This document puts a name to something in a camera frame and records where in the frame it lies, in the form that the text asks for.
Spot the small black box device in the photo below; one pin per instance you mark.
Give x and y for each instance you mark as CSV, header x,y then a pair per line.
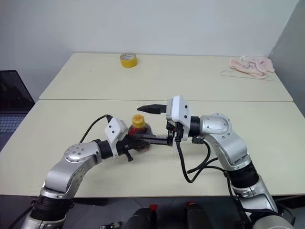
x,y
112,225

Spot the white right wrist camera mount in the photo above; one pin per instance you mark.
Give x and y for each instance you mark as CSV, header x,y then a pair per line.
x,y
178,109

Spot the yellow tape roll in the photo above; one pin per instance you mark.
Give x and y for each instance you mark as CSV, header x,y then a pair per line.
x,y
129,62

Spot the clear bottle with dark drink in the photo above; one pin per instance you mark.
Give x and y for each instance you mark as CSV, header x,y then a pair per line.
x,y
143,131

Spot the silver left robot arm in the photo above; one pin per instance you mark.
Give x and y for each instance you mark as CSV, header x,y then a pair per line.
x,y
71,167

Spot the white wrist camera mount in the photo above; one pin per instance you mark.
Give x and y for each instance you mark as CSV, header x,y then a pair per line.
x,y
114,130
178,109

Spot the pink cloth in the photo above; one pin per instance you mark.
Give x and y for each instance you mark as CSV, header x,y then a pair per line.
x,y
252,65

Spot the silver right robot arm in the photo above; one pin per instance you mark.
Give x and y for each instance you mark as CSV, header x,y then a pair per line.
x,y
228,143

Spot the yellow bottle cap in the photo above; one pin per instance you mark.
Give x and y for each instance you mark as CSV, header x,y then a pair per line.
x,y
138,120

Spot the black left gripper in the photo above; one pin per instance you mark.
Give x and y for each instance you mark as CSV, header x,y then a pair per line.
x,y
124,145

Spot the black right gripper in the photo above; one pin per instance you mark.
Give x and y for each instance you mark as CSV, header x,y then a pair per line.
x,y
175,131

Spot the dark laptop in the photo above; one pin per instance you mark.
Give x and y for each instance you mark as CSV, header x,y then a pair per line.
x,y
12,100

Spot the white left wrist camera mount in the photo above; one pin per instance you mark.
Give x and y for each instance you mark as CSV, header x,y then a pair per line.
x,y
114,130

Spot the dark rounded shape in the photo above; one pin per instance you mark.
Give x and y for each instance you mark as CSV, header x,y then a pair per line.
x,y
199,217
141,219

